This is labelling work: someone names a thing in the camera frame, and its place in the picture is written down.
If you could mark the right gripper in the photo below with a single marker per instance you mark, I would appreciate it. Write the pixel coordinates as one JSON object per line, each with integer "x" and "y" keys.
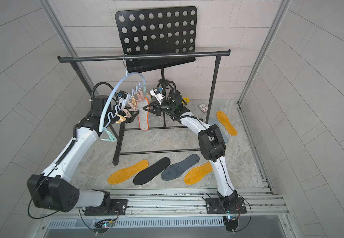
{"x": 160, "y": 109}

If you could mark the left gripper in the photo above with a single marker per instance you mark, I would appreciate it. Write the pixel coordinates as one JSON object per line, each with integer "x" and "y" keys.
{"x": 130, "y": 119}

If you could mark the grey orange-edged insole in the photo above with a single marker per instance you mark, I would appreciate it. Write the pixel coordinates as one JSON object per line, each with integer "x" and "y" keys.
{"x": 143, "y": 115}

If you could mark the light blue clip hanger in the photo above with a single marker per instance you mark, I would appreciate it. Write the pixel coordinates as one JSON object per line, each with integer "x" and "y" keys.
{"x": 112, "y": 94}

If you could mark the yellow insole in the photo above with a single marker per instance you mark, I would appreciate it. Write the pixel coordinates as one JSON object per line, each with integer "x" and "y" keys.
{"x": 123, "y": 175}

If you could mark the white black insole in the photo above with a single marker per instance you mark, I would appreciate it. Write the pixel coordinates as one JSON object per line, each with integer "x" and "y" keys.
{"x": 151, "y": 172}

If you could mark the grey dark-edged insole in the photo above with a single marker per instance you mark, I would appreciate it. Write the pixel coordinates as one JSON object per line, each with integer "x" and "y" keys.
{"x": 176, "y": 170}

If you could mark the beige yellow-edged insole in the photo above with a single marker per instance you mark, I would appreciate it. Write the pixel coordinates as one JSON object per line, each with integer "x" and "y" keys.
{"x": 224, "y": 120}

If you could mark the grey yellow-edged insole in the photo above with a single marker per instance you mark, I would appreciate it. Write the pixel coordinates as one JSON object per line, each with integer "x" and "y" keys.
{"x": 196, "y": 174}

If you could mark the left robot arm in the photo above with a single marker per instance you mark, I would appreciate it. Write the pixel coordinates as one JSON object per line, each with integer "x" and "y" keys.
{"x": 52, "y": 189}

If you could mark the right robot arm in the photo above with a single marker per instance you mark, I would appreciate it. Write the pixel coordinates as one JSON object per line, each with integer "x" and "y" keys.
{"x": 169, "y": 100}

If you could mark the yellow clothes peg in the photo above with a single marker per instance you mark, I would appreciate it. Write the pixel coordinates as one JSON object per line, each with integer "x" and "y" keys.
{"x": 121, "y": 118}

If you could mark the green clothes peg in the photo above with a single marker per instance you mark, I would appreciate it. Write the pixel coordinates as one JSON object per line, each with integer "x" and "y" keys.
{"x": 144, "y": 89}
{"x": 110, "y": 137}

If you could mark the black clothes rack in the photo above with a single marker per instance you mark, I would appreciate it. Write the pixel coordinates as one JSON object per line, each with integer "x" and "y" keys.
{"x": 185, "y": 59}

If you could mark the black music stand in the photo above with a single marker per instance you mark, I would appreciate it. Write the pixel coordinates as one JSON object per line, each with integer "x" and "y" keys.
{"x": 157, "y": 31}

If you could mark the left circuit board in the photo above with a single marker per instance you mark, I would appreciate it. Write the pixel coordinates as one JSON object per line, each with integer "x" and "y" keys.
{"x": 103, "y": 226}

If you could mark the circuit board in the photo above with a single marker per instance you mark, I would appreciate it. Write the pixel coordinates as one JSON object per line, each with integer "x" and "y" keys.
{"x": 103, "y": 226}
{"x": 231, "y": 223}

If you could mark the right circuit board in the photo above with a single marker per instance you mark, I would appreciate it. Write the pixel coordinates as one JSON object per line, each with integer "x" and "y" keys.
{"x": 231, "y": 223}

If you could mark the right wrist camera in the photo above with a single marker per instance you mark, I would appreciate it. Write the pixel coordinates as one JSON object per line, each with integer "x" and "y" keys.
{"x": 157, "y": 94}

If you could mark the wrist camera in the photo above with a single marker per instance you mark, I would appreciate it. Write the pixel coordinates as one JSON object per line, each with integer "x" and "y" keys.
{"x": 123, "y": 97}
{"x": 157, "y": 94}

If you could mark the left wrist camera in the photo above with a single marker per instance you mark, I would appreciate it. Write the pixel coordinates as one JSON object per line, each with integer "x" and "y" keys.
{"x": 123, "y": 97}

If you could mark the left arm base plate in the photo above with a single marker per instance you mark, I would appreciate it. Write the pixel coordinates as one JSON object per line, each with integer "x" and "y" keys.
{"x": 113, "y": 207}

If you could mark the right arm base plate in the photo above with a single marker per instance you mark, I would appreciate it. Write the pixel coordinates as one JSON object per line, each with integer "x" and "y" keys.
{"x": 220, "y": 206}

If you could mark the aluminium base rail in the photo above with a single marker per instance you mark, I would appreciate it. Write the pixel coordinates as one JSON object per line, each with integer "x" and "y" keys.
{"x": 191, "y": 201}

